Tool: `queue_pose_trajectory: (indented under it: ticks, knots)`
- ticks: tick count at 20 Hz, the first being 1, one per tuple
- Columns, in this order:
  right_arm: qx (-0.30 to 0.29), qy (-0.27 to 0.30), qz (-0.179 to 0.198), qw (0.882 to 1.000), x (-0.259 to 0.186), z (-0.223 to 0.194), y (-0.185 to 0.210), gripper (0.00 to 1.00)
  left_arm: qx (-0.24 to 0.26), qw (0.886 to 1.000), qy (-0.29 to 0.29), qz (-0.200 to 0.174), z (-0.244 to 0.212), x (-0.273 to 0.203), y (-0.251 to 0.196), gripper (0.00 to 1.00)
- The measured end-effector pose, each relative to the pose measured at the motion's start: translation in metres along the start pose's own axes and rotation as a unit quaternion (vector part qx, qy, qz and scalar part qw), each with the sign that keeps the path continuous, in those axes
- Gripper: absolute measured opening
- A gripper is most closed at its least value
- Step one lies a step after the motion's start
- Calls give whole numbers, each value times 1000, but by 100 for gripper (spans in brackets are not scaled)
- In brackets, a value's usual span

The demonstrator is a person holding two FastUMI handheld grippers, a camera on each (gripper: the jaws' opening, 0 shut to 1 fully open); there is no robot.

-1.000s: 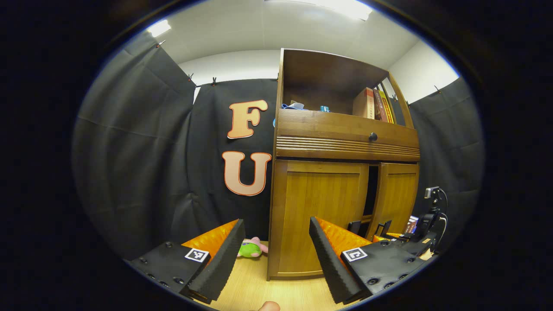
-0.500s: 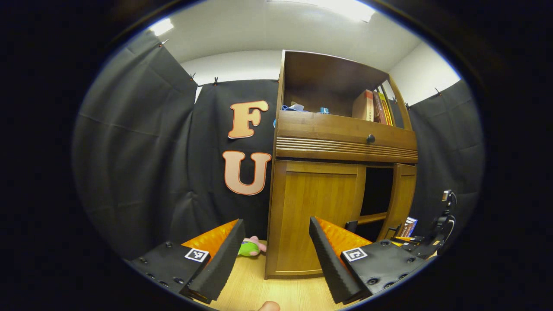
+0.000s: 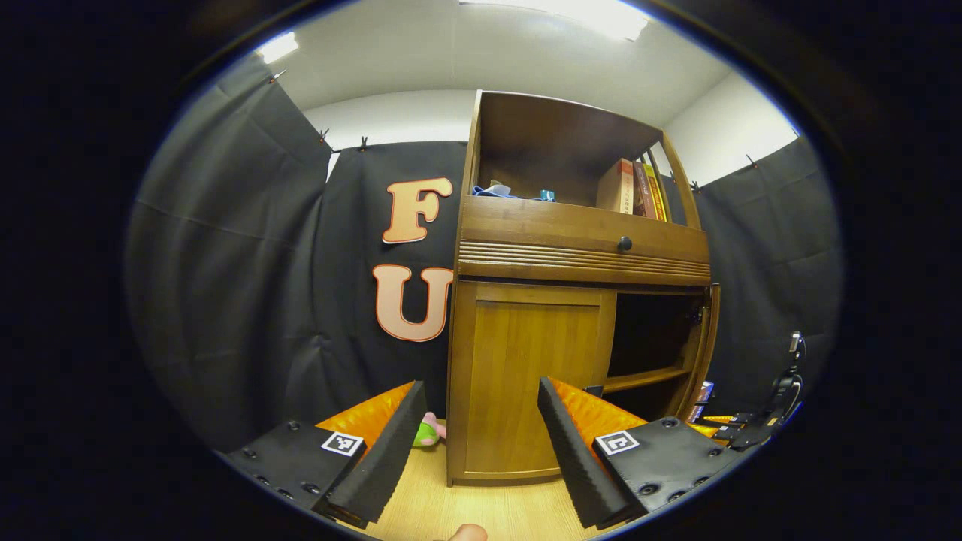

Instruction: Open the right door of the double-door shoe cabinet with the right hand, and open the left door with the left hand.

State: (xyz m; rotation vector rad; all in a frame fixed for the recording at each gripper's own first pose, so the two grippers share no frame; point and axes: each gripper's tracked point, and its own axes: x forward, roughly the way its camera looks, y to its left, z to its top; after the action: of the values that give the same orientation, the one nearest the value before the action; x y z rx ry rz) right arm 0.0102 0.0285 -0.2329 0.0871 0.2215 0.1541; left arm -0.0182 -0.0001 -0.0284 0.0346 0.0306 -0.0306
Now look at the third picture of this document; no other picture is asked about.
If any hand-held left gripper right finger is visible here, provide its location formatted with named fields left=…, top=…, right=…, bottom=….
left=537, top=377, right=756, bottom=530

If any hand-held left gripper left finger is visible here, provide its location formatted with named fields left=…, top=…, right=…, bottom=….
left=216, top=380, right=428, bottom=530

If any wooden cabinet door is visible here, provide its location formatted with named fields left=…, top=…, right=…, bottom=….
left=688, top=283, right=722, bottom=422
left=460, top=282, right=619, bottom=482

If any wooden double-door shoe cabinet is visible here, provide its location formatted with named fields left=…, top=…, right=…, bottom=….
left=446, top=90, right=722, bottom=488

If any wooden inner cabinet shelf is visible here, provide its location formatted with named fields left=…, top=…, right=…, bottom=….
left=601, top=366, right=692, bottom=395

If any wooden cabinet drawer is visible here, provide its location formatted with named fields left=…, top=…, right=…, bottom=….
left=457, top=195, right=712, bottom=287

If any small blue and white box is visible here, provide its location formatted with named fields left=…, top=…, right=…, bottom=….
left=688, top=381, right=715, bottom=423

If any green and pink plush toy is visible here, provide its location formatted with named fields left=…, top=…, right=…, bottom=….
left=412, top=412, right=447, bottom=449

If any dark red book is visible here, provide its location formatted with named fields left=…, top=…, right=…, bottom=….
left=633, top=161, right=656, bottom=219

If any black backdrop cloth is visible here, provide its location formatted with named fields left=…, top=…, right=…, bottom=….
left=124, top=51, right=844, bottom=452

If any small ceiling light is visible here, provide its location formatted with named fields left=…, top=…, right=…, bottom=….
left=254, top=32, right=300, bottom=65

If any long ceiling light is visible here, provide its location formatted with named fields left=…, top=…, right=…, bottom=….
left=458, top=0, right=651, bottom=42

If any blue strap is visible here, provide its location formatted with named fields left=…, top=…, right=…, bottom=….
left=472, top=184, right=542, bottom=202

